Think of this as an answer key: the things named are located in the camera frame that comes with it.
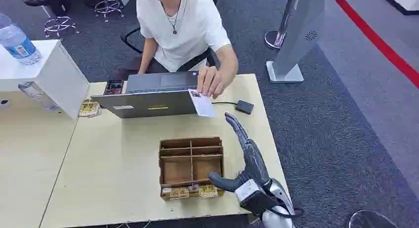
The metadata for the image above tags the person's left hand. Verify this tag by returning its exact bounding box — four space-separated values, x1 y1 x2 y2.
197 66 229 100

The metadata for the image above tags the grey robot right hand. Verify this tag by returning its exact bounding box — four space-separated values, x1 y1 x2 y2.
209 112 272 193

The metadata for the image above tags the white printed card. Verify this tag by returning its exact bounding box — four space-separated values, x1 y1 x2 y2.
188 88 218 118

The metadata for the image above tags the black office chair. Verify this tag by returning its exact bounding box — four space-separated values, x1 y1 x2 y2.
120 26 219 73

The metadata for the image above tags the black power adapter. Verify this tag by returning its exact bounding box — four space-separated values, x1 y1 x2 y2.
235 99 255 115

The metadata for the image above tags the yellow printed card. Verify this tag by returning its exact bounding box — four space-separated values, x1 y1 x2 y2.
162 187 190 201
198 184 219 199

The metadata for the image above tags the person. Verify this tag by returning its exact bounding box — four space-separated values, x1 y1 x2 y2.
109 0 239 100

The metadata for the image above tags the wooden card box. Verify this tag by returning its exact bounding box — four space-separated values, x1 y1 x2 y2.
159 137 226 201

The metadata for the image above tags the grey laptop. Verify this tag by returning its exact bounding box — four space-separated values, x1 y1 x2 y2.
91 71 214 119

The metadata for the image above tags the grey kiosk stand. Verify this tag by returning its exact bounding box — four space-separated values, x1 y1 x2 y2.
265 0 327 84

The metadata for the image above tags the black card tray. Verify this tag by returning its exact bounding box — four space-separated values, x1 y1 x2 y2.
103 79 125 96

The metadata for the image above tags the stack of yellow cards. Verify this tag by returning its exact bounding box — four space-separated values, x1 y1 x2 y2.
78 100 102 119

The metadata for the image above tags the chrome stool base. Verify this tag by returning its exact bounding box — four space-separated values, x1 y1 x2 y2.
94 0 126 23
43 15 81 39

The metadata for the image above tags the round dark stool seat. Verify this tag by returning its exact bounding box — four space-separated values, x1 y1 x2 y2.
345 209 399 228

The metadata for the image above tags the white box shelf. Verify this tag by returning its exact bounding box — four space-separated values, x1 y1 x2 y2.
0 39 90 121

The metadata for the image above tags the red floor tape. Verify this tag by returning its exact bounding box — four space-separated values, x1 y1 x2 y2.
327 0 419 90

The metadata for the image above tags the clear empty plastic bottle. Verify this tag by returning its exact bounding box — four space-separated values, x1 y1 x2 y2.
17 81 60 113

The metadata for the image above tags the clear water bottle blue label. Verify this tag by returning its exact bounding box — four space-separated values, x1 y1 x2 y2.
0 12 42 66

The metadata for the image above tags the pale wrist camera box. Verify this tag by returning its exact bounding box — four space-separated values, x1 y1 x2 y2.
234 179 263 203

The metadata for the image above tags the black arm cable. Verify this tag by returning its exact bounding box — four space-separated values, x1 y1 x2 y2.
267 205 304 219

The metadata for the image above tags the black cord necklace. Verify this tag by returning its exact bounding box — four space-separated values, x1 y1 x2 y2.
160 0 183 35

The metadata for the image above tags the chrome stanchion post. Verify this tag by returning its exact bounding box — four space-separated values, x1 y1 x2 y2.
264 0 300 50

